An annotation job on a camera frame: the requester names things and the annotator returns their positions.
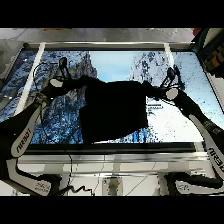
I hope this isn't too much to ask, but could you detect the black garment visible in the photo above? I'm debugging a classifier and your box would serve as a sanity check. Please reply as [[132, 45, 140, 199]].
[[78, 75, 150, 145]]

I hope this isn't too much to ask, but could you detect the heap of clothes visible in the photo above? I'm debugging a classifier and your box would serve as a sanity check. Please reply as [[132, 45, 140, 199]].
[[191, 27, 224, 78]]

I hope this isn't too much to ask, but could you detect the silver frame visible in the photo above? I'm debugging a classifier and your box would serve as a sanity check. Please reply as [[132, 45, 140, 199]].
[[0, 41, 224, 197]]

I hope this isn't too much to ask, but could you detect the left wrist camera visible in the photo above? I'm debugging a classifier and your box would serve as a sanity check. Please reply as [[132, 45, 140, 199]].
[[58, 56, 72, 82]]

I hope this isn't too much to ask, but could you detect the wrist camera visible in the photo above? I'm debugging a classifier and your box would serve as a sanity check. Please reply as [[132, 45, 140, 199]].
[[58, 56, 72, 82], [161, 66, 183, 90]]

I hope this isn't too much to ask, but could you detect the black cable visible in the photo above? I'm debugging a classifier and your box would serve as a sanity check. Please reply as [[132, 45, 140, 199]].
[[32, 62, 96, 197]]

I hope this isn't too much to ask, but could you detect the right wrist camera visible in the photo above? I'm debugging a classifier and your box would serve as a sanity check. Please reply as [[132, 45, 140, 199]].
[[161, 66, 183, 90]]

